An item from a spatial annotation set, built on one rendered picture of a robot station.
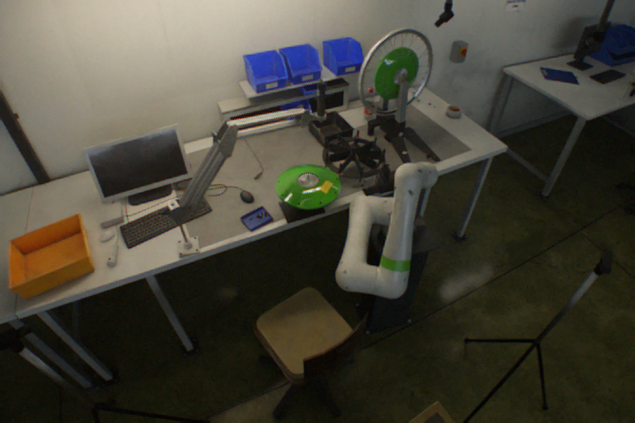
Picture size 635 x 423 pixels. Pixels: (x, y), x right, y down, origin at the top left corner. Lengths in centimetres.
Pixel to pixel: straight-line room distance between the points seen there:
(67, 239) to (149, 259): 49
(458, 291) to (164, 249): 197
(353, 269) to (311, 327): 47
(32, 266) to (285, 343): 125
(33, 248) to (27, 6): 117
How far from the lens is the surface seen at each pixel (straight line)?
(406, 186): 138
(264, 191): 202
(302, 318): 187
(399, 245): 143
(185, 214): 166
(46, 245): 218
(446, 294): 281
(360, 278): 149
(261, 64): 241
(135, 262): 187
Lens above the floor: 227
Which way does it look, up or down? 42 degrees down
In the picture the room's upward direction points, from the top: straight up
